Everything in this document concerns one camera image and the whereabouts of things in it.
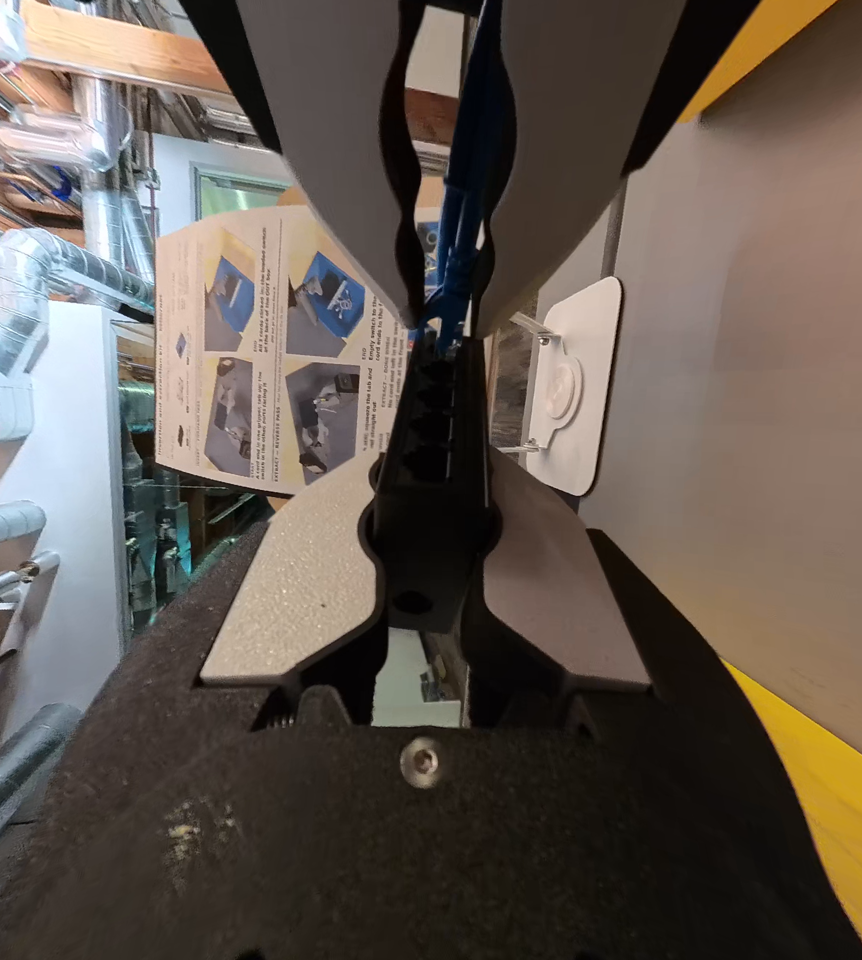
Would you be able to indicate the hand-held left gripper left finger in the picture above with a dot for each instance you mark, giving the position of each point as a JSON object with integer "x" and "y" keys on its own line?
{"x": 303, "y": 592}

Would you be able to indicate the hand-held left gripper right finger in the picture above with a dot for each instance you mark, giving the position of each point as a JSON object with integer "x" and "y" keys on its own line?
{"x": 558, "y": 600}

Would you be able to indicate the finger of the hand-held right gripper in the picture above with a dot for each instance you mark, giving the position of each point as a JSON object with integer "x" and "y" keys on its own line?
{"x": 573, "y": 112}
{"x": 326, "y": 112}

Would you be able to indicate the yellow bin with divider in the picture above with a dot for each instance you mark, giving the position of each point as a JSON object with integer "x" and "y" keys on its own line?
{"x": 746, "y": 52}

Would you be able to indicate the black ethernet switch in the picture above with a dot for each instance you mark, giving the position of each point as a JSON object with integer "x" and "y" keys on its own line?
{"x": 431, "y": 540}

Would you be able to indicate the white stand base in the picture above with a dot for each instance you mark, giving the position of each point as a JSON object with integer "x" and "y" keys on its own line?
{"x": 588, "y": 420}

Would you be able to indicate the wooden beam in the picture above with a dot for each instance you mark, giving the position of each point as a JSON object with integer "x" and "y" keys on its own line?
{"x": 115, "y": 52}

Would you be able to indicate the printed instruction sheet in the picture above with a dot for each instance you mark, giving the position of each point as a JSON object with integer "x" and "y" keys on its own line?
{"x": 250, "y": 337}

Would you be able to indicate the silver ventilation ducts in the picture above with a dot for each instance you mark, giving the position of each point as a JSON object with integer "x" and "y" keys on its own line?
{"x": 18, "y": 315}

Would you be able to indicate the yellow plastic bin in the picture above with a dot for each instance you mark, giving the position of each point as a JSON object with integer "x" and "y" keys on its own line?
{"x": 851, "y": 825}

